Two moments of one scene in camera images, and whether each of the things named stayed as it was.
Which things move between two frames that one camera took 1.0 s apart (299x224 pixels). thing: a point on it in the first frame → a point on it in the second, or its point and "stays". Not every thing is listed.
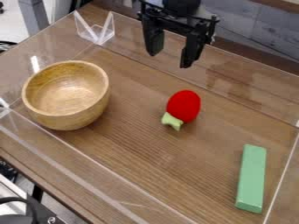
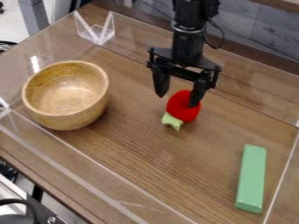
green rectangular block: [252, 182] stays
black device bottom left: [38, 213] stays
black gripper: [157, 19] → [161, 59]
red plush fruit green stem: [182, 108] stays
